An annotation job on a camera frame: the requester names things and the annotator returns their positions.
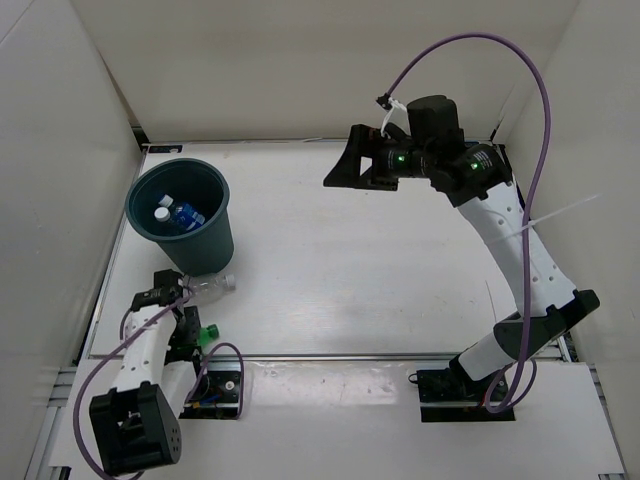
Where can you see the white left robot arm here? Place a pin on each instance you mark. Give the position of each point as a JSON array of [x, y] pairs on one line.
[[135, 423]]

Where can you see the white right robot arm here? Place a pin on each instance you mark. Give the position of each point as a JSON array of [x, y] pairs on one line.
[[480, 186]]

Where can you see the white cable tie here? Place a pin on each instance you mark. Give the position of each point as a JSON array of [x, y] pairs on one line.
[[532, 223]]

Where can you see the green plastic soda bottle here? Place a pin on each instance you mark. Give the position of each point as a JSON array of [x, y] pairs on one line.
[[208, 335]]

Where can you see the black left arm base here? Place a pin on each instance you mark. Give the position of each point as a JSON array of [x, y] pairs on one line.
[[219, 394]]

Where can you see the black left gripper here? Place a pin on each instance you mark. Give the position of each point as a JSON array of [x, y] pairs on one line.
[[192, 318]]

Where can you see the light blue label water bottle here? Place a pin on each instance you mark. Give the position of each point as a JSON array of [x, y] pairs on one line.
[[162, 218]]

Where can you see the dark blue label water bottle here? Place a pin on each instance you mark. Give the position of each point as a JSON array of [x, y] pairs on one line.
[[184, 217]]

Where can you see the clear unlabelled plastic bottle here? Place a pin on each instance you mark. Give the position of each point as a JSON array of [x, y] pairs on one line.
[[207, 289]]

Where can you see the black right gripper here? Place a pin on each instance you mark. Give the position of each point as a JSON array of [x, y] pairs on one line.
[[347, 173]]

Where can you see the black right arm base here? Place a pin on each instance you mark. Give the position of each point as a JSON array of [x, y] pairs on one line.
[[443, 399]]

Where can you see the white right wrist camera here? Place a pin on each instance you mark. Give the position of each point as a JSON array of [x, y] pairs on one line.
[[390, 106]]

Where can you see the dark teal plastic bin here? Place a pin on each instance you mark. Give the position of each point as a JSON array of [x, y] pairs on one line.
[[206, 250]]

